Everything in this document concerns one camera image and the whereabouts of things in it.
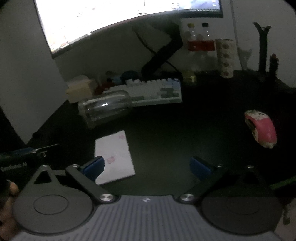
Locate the yellow-capped clear bottle red label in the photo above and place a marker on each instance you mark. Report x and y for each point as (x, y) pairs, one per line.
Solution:
(191, 34)

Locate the dark round tin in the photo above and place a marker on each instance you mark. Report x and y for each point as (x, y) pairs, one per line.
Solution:
(130, 75)

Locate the curved computer monitor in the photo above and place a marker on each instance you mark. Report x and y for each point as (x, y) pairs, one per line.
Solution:
(111, 20)

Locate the small gold jar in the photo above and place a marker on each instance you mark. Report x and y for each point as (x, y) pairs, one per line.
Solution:
(189, 77)

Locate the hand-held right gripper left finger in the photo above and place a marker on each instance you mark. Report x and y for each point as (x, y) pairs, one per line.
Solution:
(93, 167)

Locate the clear glass jar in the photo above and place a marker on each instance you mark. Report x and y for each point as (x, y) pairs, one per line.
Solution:
(106, 107)

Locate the light blue round tin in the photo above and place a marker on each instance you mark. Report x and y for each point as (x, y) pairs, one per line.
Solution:
(116, 80)

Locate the wooden tissue box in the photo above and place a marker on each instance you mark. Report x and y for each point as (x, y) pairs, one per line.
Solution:
(79, 89)

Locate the black-capped clear bottle red label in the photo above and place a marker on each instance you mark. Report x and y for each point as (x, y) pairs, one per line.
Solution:
(205, 34)

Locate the printed paper towel roll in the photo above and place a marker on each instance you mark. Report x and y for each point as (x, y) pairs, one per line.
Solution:
(224, 58)

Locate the person's left hand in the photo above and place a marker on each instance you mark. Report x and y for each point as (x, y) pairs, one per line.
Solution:
(8, 204)

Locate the black forked stand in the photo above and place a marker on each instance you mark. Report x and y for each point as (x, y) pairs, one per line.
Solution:
(262, 46)

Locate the white and grey keyboard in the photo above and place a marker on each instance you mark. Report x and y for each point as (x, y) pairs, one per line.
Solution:
(152, 91)

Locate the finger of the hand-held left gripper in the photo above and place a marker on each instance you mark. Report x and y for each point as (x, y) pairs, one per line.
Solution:
(41, 150)

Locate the small red item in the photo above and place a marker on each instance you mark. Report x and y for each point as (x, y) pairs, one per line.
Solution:
(103, 87)

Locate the small dark bottle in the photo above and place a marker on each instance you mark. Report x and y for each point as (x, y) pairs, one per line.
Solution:
(273, 63)

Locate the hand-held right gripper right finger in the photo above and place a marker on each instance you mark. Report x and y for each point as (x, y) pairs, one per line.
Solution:
(199, 168)

